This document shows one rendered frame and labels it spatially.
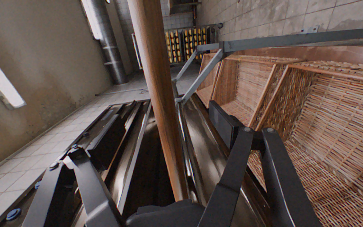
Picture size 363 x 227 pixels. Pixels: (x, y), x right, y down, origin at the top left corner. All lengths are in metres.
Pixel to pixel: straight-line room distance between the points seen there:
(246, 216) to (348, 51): 0.68
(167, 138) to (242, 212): 0.52
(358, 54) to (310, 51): 0.15
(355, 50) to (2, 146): 2.12
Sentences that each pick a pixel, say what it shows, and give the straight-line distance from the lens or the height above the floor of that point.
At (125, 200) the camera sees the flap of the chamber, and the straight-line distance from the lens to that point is 0.56.
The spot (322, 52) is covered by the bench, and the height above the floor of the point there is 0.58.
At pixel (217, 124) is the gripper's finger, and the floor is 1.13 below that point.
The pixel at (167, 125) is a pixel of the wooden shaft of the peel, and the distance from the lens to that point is 0.16.
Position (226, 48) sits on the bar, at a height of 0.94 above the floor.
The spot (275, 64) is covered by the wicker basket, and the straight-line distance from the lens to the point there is 0.67.
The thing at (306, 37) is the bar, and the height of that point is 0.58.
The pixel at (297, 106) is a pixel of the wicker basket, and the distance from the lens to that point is 0.76.
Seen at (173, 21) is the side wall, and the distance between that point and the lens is 5.24.
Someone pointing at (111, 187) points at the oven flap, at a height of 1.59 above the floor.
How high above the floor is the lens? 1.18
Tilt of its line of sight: 3 degrees down
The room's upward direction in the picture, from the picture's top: 99 degrees counter-clockwise
